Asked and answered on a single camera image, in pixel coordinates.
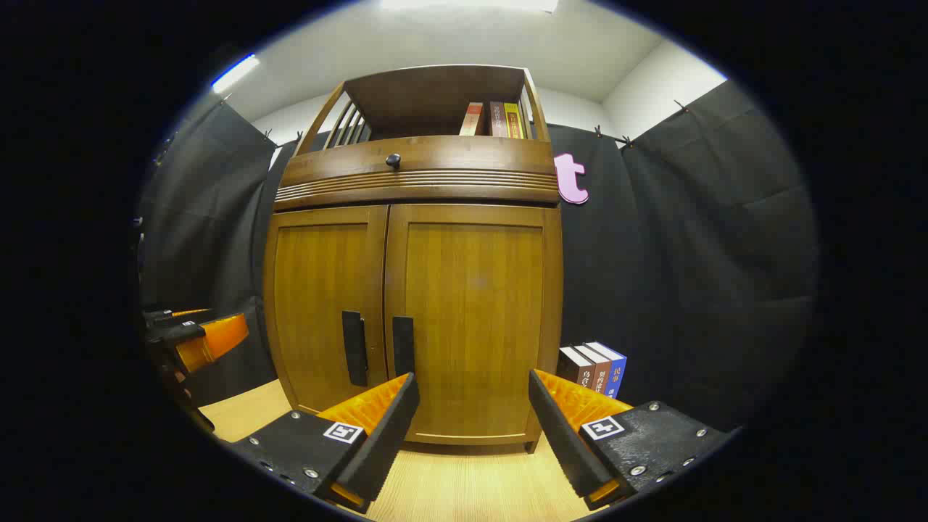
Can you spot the reddish brown book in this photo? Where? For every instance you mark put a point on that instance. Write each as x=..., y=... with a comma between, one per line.
x=599, y=373

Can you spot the wooden cabinet door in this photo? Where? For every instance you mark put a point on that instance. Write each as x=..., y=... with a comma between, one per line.
x=478, y=304
x=312, y=290

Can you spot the brown book with white top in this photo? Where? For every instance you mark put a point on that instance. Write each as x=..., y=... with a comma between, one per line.
x=573, y=368

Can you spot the blue book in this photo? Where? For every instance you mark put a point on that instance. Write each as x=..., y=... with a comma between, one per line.
x=616, y=373

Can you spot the large ceiling light panel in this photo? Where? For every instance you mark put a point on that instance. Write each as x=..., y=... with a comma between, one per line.
x=471, y=4

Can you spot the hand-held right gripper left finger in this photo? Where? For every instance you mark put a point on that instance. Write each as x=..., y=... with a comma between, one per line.
x=384, y=442

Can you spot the black backdrop cloth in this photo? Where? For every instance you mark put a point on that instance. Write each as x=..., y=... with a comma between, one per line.
x=689, y=254

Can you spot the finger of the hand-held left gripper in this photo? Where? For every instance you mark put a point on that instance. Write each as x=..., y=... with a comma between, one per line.
x=217, y=339
x=174, y=316

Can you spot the small ceiling light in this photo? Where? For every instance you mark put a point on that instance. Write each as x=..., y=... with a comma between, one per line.
x=235, y=72

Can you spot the wooden double-door shoe cabinet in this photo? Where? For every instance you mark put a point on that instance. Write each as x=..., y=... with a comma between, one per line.
x=464, y=156

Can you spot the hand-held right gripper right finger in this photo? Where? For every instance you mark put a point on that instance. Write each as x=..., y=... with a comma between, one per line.
x=565, y=442

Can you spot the dark brown book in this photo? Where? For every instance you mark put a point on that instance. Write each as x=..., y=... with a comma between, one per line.
x=497, y=119

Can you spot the black drawer knob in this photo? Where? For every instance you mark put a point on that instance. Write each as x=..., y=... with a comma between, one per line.
x=393, y=161

